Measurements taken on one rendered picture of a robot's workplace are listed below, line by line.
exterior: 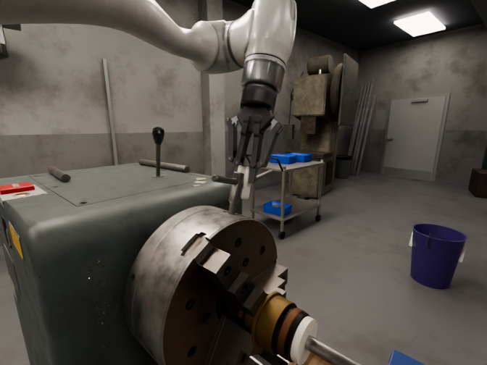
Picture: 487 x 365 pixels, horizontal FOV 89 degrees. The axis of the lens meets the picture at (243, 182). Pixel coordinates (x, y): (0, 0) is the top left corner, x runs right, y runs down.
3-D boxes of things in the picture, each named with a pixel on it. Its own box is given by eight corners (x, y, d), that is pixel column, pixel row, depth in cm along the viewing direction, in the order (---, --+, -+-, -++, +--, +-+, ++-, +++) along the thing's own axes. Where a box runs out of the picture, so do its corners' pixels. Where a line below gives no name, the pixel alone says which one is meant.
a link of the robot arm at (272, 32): (298, 72, 55) (251, 79, 63) (310, 3, 55) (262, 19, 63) (272, 46, 47) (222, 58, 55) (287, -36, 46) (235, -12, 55)
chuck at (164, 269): (117, 388, 42) (150, 206, 42) (237, 325, 66) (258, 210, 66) (143, 429, 36) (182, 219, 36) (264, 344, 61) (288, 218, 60)
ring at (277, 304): (237, 301, 41) (286, 331, 35) (269, 276, 47) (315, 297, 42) (238, 347, 43) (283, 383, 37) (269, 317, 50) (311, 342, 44)
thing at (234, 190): (231, 229, 50) (241, 172, 50) (222, 227, 50) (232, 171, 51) (235, 228, 52) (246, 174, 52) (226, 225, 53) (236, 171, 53)
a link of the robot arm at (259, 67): (252, 74, 60) (248, 98, 60) (238, 54, 51) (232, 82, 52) (289, 74, 57) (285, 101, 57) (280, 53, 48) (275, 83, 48)
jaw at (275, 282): (232, 273, 52) (266, 253, 61) (232, 294, 53) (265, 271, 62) (277, 296, 45) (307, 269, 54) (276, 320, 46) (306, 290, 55)
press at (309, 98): (306, 182, 621) (312, 64, 559) (356, 193, 529) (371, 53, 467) (267, 193, 530) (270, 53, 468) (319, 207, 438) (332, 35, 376)
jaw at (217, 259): (209, 293, 47) (180, 255, 41) (225, 271, 50) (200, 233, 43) (254, 322, 40) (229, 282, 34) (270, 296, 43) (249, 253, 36)
